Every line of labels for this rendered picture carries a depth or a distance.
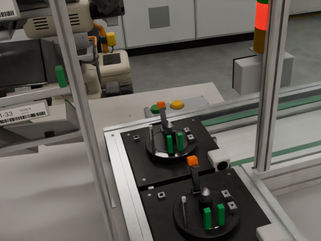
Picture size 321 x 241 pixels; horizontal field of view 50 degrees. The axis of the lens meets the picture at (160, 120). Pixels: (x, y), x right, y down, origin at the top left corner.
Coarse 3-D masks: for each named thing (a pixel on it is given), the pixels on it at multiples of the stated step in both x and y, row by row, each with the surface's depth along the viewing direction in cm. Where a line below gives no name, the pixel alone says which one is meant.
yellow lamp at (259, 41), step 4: (256, 28) 70; (256, 32) 70; (260, 32) 69; (264, 32) 68; (256, 36) 70; (260, 36) 69; (264, 36) 69; (256, 40) 70; (260, 40) 70; (264, 40) 69; (256, 44) 71; (260, 44) 70; (264, 44) 70; (256, 48) 71; (260, 48) 70; (260, 52) 71
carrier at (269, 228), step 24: (144, 192) 81; (168, 192) 81; (192, 192) 76; (216, 192) 77; (240, 192) 79; (168, 216) 75; (192, 216) 72; (216, 216) 71; (240, 216) 73; (264, 216) 73; (168, 240) 70; (192, 240) 69; (216, 240) 68; (240, 240) 68; (264, 240) 66
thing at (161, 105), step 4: (160, 104) 95; (164, 104) 95; (160, 108) 94; (164, 108) 94; (160, 112) 96; (164, 112) 96; (160, 116) 96; (164, 116) 96; (164, 120) 96; (164, 124) 97; (164, 128) 97
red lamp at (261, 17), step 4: (256, 4) 68; (260, 4) 66; (264, 4) 66; (256, 8) 68; (260, 8) 66; (264, 8) 66; (256, 12) 68; (260, 12) 67; (264, 12) 66; (256, 16) 68; (260, 16) 67; (264, 16) 67; (256, 20) 69; (260, 20) 68; (264, 20) 67; (256, 24) 69; (260, 24) 68; (264, 24) 67; (260, 28) 68; (264, 28) 68
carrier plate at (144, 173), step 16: (144, 128) 103; (192, 128) 101; (128, 144) 97; (144, 144) 97; (208, 144) 94; (128, 160) 94; (144, 160) 91; (208, 160) 89; (144, 176) 86; (160, 176) 85; (176, 176) 85
